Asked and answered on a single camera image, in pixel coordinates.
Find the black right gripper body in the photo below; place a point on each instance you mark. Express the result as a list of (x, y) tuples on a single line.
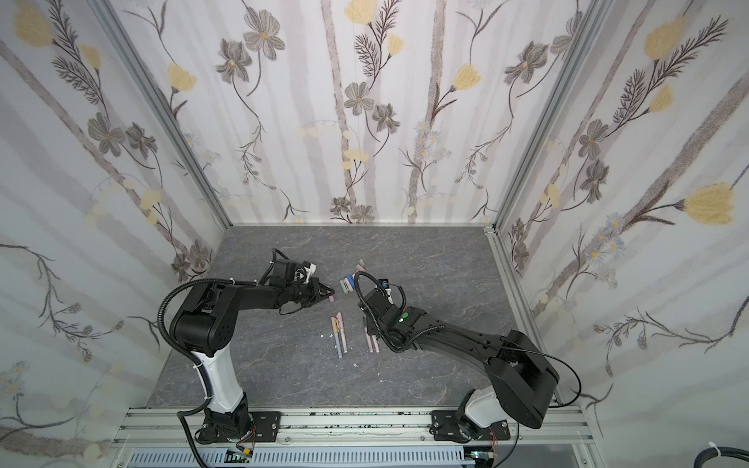
[(370, 298)]

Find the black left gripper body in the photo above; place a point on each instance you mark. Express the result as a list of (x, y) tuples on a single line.
[(304, 292)]

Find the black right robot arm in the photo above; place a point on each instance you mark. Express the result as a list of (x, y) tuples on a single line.
[(522, 381)]

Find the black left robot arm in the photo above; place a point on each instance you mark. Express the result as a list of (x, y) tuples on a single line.
[(198, 320)]

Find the beige cap blue pen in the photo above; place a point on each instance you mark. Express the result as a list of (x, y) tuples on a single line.
[(337, 337)]

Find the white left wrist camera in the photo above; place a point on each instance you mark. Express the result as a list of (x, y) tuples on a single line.
[(306, 271)]

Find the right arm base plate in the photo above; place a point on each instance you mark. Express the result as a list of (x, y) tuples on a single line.
[(450, 426)]

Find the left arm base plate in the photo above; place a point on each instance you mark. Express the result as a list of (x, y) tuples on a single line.
[(258, 426)]

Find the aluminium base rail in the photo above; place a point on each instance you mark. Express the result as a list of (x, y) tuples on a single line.
[(340, 427)]

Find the white vented cable duct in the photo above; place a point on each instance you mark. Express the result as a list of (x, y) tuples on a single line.
[(339, 457)]

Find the aluminium corner post left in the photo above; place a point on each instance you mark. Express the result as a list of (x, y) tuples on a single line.
[(159, 106)]

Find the aluminium corner post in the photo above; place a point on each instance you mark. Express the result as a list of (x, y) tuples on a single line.
[(581, 45), (159, 106)]

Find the aluminium corner post right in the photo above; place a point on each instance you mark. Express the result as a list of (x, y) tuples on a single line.
[(581, 45)]

